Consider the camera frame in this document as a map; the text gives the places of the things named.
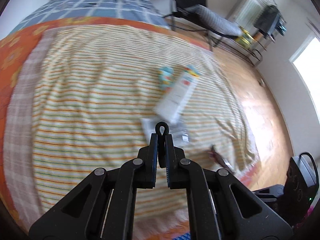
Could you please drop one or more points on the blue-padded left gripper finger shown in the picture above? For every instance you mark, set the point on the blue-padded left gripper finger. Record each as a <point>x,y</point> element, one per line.
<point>137,173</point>

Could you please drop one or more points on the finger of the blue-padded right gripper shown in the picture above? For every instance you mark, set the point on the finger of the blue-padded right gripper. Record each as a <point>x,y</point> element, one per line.
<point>183,173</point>

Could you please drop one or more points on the silver printed sachet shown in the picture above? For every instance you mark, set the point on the silver printed sachet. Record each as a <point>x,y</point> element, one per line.
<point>178,130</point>

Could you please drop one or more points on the white tube package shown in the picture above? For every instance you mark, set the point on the white tube package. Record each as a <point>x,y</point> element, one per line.
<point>171,106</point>

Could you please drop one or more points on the teal patterned wrapper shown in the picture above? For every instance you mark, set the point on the teal patterned wrapper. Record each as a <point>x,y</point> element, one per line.
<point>165,77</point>

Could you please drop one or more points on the blue plastic mesh basket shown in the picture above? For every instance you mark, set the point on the blue plastic mesh basket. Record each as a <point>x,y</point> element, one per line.
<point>185,236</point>

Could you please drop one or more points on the yellow striped towel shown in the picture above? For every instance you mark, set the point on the yellow striped towel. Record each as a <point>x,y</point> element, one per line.
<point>214,117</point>

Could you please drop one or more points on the window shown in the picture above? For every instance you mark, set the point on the window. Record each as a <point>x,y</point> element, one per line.
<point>306,63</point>

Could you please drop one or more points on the pink plaid fringed blanket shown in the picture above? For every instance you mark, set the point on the pink plaid fringed blanket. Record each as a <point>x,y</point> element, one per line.
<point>20,129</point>

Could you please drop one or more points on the yellow crate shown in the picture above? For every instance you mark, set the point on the yellow crate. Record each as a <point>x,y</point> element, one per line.
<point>245,40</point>

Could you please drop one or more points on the striped chair cushion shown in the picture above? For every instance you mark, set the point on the striped chair cushion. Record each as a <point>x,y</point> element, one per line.
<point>212,21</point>

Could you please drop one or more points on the dark hanging jacket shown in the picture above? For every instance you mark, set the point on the dark hanging jacket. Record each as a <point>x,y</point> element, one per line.
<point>267,21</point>

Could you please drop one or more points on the blue checkered bedsheet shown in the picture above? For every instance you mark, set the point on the blue checkered bedsheet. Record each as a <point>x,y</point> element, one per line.
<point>135,10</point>

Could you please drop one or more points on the black clothes rack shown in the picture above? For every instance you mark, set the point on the black clothes rack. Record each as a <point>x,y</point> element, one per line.
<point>253,55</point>

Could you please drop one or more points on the black folding chair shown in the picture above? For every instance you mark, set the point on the black folding chair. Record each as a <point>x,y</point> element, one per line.
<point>178,10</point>

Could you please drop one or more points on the orange floral bedspread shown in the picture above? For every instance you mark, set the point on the orange floral bedspread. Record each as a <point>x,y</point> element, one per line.
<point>15,50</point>

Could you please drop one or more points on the green striped hanging towel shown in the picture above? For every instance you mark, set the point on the green striped hanging towel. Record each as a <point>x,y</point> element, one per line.
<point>248,12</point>

